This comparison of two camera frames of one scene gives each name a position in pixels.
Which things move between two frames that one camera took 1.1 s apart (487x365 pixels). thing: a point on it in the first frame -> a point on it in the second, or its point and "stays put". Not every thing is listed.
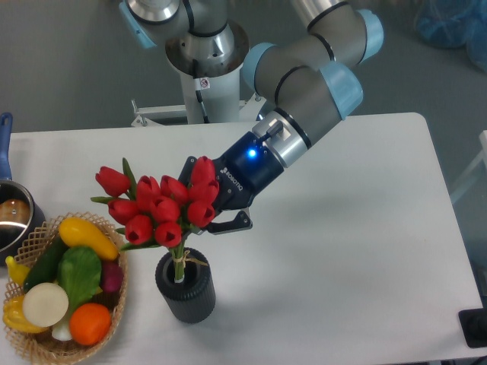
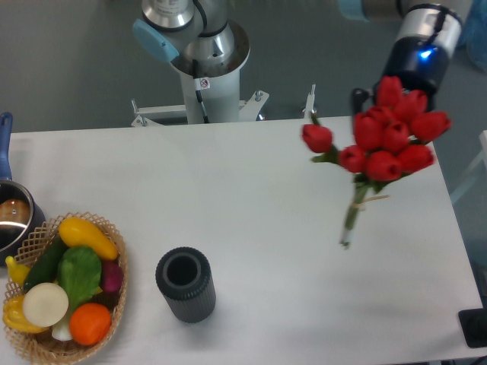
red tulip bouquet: x=158 y=213 -> x=392 y=140
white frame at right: x=464 y=183 stays put
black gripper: x=244 y=170 -> x=420 y=63
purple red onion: x=112 y=275 stays put
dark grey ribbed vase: x=192 y=300 stays put
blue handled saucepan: x=20 y=218 stays put
